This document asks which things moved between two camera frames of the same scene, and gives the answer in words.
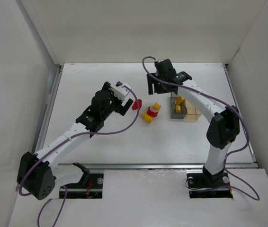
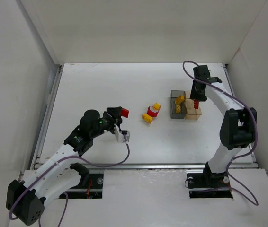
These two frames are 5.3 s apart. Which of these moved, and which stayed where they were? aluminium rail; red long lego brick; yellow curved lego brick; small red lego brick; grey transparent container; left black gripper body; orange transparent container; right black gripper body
Moved: left black gripper body; small red lego brick; red long lego brick; right black gripper body
Stayed: grey transparent container; yellow curved lego brick; aluminium rail; orange transparent container
